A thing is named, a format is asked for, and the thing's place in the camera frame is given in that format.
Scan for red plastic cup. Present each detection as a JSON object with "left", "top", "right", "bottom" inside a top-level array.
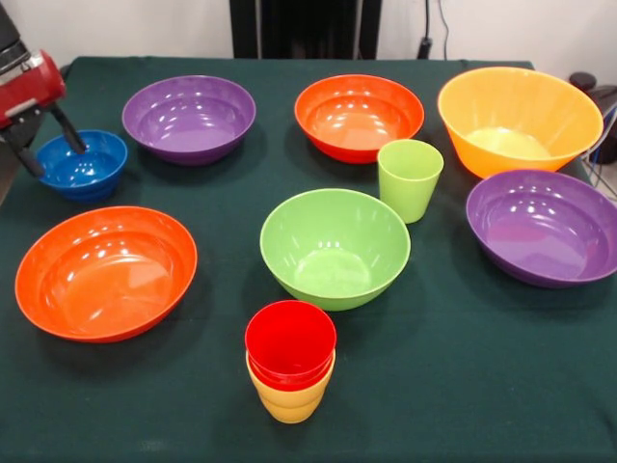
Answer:
[{"left": 244, "top": 299, "right": 338, "bottom": 391}]

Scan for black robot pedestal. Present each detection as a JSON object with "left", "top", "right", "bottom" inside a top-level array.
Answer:
[{"left": 228, "top": 0, "right": 383, "bottom": 61}]

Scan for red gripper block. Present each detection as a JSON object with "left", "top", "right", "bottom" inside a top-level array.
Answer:
[{"left": 0, "top": 49, "right": 90, "bottom": 177}]

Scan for large orange plastic bowl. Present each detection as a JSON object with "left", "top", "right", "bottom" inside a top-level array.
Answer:
[{"left": 437, "top": 66, "right": 604, "bottom": 179}]

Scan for purple plastic bowl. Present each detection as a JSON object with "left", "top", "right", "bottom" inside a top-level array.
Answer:
[
  {"left": 121, "top": 74, "right": 256, "bottom": 168},
  {"left": 466, "top": 169, "right": 617, "bottom": 289}
]

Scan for orange-red plastic bowl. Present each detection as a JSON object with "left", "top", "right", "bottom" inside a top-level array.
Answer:
[
  {"left": 14, "top": 205, "right": 199, "bottom": 344},
  {"left": 294, "top": 73, "right": 426, "bottom": 165}
]

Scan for small blue plastic bowl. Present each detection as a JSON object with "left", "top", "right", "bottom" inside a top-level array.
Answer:
[{"left": 36, "top": 129, "right": 129, "bottom": 203}]

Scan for dark green tablecloth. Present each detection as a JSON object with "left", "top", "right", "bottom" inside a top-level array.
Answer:
[{"left": 0, "top": 56, "right": 617, "bottom": 463}]

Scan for black wall cable plug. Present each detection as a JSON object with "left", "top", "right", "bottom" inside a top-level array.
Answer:
[{"left": 416, "top": 0, "right": 449, "bottom": 62}]

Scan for yellow plastic cup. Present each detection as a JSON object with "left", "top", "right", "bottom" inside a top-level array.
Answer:
[{"left": 245, "top": 349, "right": 336, "bottom": 425}]

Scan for black chair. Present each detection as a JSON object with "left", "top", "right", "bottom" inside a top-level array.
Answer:
[{"left": 568, "top": 70, "right": 617, "bottom": 115}]

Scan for green plastic cup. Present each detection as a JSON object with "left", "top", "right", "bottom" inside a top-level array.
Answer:
[{"left": 377, "top": 138, "right": 445, "bottom": 225}]

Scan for green plastic bowl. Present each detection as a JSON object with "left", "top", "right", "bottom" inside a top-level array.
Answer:
[{"left": 259, "top": 188, "right": 413, "bottom": 313}]

